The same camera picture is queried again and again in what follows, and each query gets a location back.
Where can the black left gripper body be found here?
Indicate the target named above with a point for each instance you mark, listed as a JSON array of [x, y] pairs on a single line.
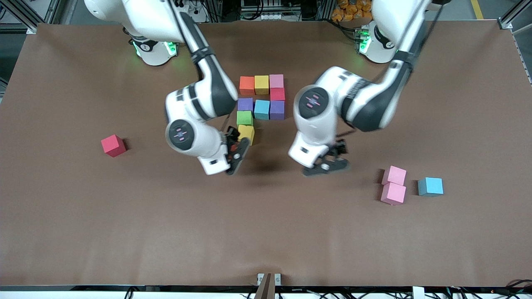
[[340, 148]]

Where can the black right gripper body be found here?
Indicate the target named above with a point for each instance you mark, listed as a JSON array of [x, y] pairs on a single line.
[[231, 136]]

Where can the yellow foam cube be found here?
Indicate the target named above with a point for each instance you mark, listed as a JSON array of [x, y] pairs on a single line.
[[247, 132], [262, 85]]

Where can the green foam cube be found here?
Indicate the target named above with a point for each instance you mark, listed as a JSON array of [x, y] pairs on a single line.
[[245, 118]]

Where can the dark purple foam cube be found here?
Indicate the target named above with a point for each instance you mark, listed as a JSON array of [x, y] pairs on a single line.
[[245, 104]]

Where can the blue foam cube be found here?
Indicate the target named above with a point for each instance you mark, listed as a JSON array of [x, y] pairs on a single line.
[[262, 109], [430, 186]]

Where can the light purple foam cube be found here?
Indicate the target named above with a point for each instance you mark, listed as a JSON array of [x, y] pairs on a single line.
[[277, 110]]

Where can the crimson foam cube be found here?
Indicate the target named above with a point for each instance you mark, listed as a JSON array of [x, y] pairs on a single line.
[[113, 145], [277, 94]]

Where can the pink foam cube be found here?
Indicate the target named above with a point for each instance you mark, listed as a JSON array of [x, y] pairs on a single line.
[[277, 81], [395, 174], [393, 193]]

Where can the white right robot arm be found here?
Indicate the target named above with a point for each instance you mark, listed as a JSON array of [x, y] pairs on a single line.
[[199, 141]]

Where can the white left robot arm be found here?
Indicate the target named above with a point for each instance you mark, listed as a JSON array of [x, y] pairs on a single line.
[[316, 120]]

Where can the brown table cover sheet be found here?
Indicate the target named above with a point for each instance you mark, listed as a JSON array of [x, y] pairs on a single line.
[[266, 228]]

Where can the white power strip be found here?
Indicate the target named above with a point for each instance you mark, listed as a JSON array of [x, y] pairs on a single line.
[[199, 17]]

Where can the metal equipment rack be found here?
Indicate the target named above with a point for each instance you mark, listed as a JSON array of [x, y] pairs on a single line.
[[270, 8]]

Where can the bag of orange items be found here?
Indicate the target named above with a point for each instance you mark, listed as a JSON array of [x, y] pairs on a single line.
[[353, 10]]

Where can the white tag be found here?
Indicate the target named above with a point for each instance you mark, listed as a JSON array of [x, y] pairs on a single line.
[[418, 292]]

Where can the metal bracket with brown post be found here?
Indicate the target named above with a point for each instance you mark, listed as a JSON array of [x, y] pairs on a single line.
[[268, 286]]

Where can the aluminium frame profile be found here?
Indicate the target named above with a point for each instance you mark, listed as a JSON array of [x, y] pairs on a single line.
[[506, 23], [24, 16]]

